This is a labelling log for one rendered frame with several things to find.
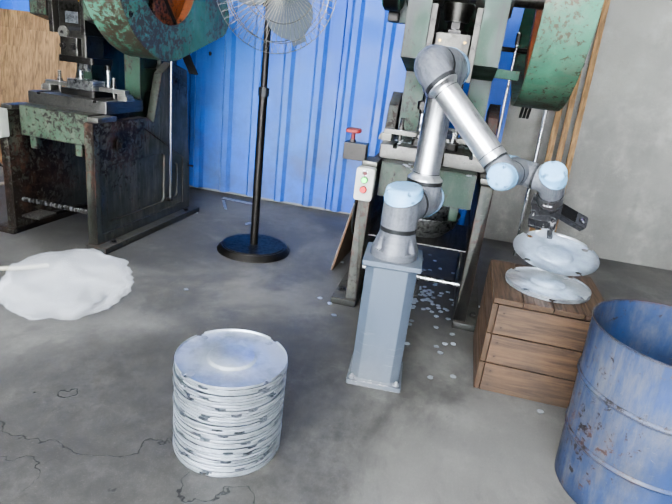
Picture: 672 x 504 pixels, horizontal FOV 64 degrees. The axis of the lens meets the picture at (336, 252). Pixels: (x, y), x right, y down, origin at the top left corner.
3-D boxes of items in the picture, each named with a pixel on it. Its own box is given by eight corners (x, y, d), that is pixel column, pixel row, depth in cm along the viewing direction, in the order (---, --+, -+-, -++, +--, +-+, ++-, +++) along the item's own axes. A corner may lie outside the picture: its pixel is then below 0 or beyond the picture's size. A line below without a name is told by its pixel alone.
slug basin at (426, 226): (455, 247, 235) (460, 225, 231) (379, 233, 241) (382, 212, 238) (457, 227, 266) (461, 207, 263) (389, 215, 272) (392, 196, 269)
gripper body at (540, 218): (534, 209, 176) (536, 187, 166) (561, 215, 173) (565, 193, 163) (527, 228, 173) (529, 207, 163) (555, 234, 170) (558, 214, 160)
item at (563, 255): (550, 279, 206) (550, 277, 206) (617, 272, 180) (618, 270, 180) (496, 239, 197) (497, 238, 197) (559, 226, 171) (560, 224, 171)
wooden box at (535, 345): (587, 413, 181) (617, 321, 169) (473, 387, 188) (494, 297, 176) (568, 355, 218) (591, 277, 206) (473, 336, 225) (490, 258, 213)
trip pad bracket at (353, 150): (361, 188, 227) (367, 142, 221) (339, 185, 229) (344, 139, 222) (363, 186, 233) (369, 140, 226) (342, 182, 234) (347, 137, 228)
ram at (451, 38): (459, 107, 221) (473, 30, 211) (422, 103, 223) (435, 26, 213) (459, 105, 237) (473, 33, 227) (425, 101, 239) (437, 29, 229)
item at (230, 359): (309, 363, 143) (310, 361, 142) (219, 405, 122) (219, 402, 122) (241, 321, 160) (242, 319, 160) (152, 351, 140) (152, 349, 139)
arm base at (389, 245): (416, 266, 167) (421, 236, 163) (368, 258, 168) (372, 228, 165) (417, 251, 181) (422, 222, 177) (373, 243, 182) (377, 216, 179)
